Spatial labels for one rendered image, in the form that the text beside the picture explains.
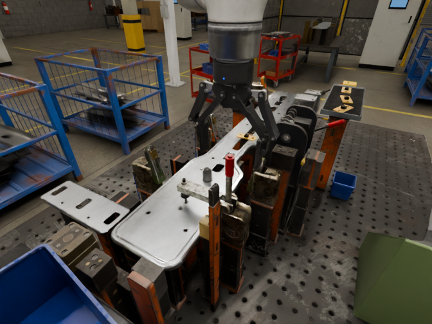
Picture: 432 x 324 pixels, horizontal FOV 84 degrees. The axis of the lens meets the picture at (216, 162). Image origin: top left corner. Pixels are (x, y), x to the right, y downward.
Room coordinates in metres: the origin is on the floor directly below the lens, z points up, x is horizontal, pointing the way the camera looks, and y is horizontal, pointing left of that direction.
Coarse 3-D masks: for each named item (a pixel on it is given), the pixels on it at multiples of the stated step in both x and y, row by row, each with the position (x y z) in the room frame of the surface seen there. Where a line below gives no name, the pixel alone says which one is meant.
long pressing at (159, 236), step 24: (288, 96) 1.46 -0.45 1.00; (216, 144) 0.88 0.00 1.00; (192, 168) 0.70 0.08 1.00; (168, 192) 0.57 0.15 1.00; (144, 216) 0.47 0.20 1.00; (168, 216) 0.47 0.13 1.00; (192, 216) 0.47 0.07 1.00; (120, 240) 0.39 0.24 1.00; (144, 240) 0.39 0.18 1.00; (168, 240) 0.39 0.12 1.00; (192, 240) 0.39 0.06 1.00; (168, 264) 0.32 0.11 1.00
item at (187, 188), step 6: (186, 180) 0.54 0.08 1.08; (180, 186) 0.52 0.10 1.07; (186, 186) 0.52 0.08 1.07; (192, 186) 0.52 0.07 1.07; (198, 186) 0.52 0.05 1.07; (204, 186) 0.52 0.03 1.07; (186, 192) 0.51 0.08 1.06; (192, 192) 0.50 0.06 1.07; (198, 192) 0.49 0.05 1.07; (204, 192) 0.49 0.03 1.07; (186, 198) 0.52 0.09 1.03; (198, 198) 0.49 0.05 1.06; (204, 198) 0.48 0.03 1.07; (222, 198) 0.48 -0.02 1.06; (234, 198) 0.47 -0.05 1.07; (228, 204) 0.44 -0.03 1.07; (234, 204) 0.46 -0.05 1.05
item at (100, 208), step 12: (48, 192) 0.57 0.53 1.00; (60, 192) 0.57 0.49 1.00; (72, 192) 0.57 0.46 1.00; (84, 192) 0.57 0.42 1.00; (48, 204) 0.53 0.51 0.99; (60, 204) 0.52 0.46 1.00; (72, 204) 0.52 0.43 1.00; (96, 204) 0.52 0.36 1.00; (108, 204) 0.52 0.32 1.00; (120, 204) 0.52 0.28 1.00; (72, 216) 0.47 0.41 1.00; (84, 216) 0.47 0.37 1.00; (96, 216) 0.47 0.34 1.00; (108, 216) 0.47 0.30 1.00; (120, 216) 0.47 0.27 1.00; (96, 228) 0.43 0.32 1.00; (108, 228) 0.43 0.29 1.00
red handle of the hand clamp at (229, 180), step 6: (228, 156) 0.46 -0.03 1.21; (234, 156) 0.46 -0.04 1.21; (228, 162) 0.45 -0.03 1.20; (234, 162) 0.46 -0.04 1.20; (228, 168) 0.45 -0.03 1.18; (228, 174) 0.45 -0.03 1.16; (228, 180) 0.45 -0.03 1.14; (228, 186) 0.45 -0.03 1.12; (228, 192) 0.45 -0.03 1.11; (228, 198) 0.45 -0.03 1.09
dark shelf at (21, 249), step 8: (16, 248) 0.35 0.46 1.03; (24, 248) 0.35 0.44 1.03; (0, 256) 0.32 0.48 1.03; (8, 256) 0.32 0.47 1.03; (16, 256) 0.32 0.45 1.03; (0, 264) 0.31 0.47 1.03; (96, 296) 0.24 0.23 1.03; (104, 304) 0.22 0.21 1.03; (112, 312) 0.21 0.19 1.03; (120, 320) 0.20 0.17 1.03; (128, 320) 0.20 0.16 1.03
